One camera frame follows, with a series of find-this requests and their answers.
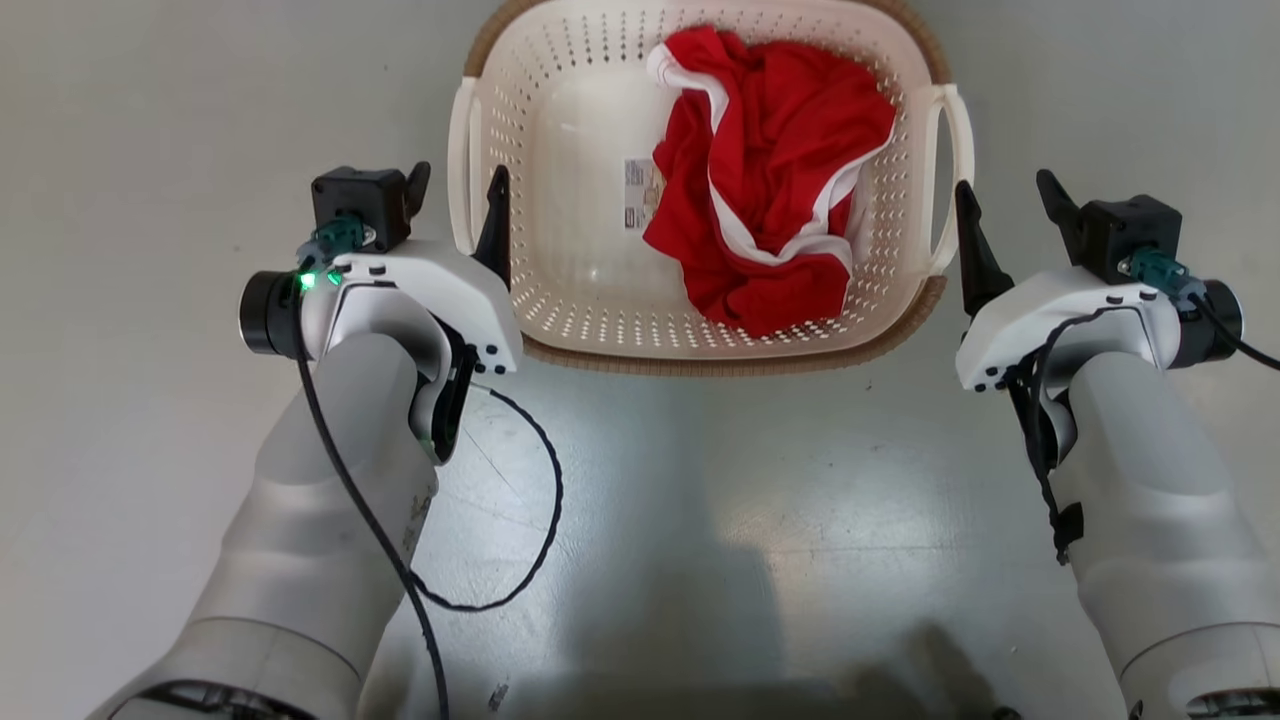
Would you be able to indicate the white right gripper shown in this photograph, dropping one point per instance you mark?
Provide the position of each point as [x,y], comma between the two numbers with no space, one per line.
[1040,305]

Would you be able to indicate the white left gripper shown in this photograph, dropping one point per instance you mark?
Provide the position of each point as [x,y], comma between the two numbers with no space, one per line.
[450,285]

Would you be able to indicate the cream plastic laundry basket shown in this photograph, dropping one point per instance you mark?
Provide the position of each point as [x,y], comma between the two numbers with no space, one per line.
[580,150]

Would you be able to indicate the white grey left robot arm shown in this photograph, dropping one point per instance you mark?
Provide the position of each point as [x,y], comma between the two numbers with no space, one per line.
[300,520]

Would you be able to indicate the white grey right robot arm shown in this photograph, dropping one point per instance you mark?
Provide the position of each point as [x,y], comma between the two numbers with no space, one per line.
[1150,500]

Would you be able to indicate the printed paper label sticker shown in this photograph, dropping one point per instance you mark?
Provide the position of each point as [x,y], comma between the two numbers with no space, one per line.
[640,195]

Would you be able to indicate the red garment with white trim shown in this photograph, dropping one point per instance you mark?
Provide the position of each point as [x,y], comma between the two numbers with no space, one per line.
[770,150]

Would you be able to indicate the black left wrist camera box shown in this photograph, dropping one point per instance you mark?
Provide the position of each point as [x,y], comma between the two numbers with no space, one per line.
[360,200]

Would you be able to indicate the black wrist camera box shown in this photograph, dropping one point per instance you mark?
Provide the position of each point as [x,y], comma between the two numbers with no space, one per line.
[1130,230]
[360,200]

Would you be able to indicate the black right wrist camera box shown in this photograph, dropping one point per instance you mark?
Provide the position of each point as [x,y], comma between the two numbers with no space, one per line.
[1130,230]

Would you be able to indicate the teal left camera connector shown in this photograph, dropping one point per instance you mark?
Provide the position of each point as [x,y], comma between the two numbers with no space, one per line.
[335,245]

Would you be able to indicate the teal camera connector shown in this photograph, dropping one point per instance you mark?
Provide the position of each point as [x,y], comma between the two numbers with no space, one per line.
[1160,270]
[335,245]

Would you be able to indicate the teal right camera connector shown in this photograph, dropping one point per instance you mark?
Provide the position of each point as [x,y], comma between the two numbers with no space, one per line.
[1160,270]

